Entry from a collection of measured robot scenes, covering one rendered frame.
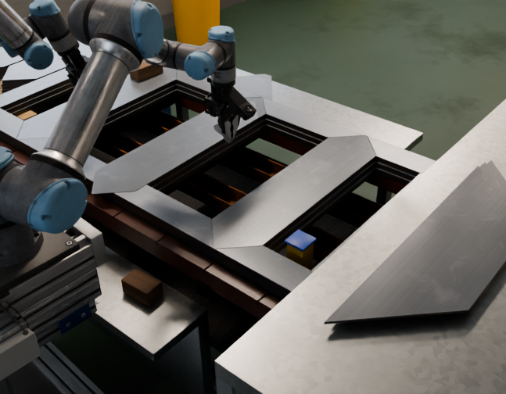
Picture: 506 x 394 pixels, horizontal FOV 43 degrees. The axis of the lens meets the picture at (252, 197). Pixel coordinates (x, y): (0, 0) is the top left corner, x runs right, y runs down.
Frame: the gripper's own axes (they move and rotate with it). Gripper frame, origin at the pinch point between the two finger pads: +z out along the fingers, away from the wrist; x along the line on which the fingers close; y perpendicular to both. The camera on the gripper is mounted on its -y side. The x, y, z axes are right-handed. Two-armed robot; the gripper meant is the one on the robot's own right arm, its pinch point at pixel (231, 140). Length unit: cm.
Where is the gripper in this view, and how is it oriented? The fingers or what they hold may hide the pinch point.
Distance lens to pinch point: 202.9
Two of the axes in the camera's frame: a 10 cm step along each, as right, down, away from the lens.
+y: -7.7, -3.6, 5.3
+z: 0.2, 8.1, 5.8
